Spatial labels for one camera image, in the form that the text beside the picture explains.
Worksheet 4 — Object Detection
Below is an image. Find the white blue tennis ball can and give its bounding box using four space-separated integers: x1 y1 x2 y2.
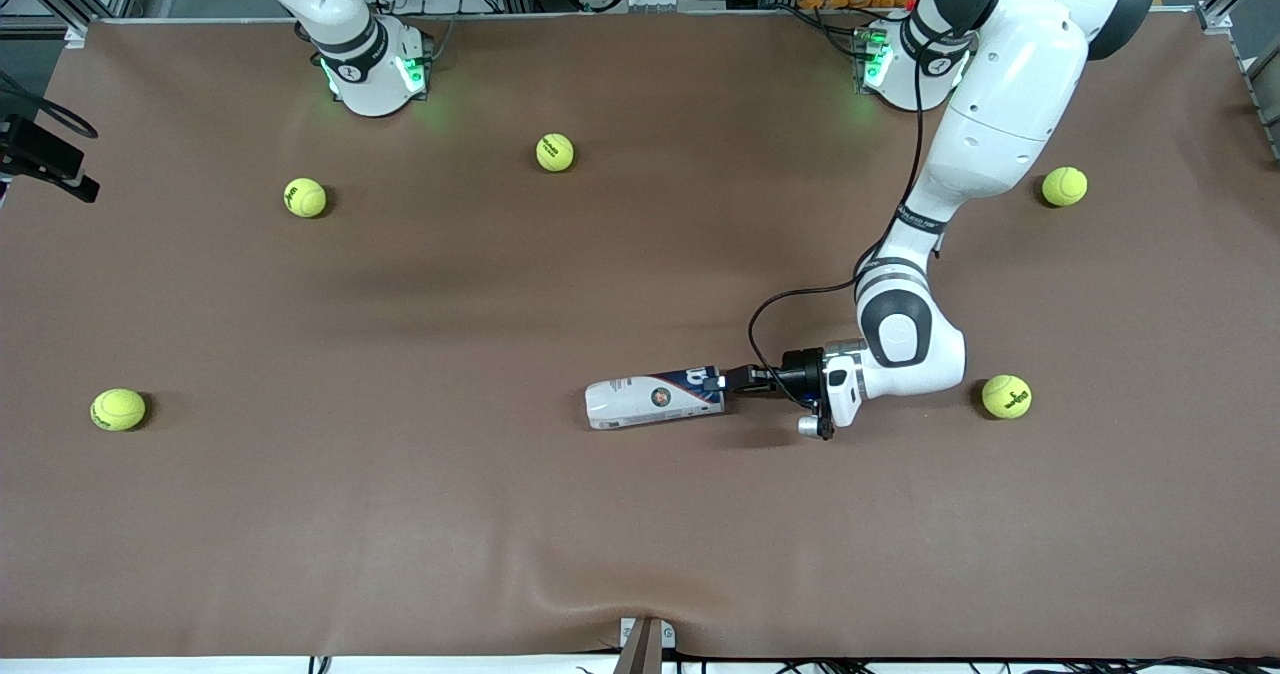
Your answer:
585 364 728 431

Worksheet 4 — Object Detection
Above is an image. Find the brown table mat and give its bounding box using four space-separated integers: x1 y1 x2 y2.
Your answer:
0 9 1280 660

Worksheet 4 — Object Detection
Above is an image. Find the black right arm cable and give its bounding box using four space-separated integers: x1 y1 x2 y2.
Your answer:
0 69 99 141

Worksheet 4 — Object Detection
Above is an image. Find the grey metal bracket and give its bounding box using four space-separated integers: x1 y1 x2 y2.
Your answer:
618 616 677 674

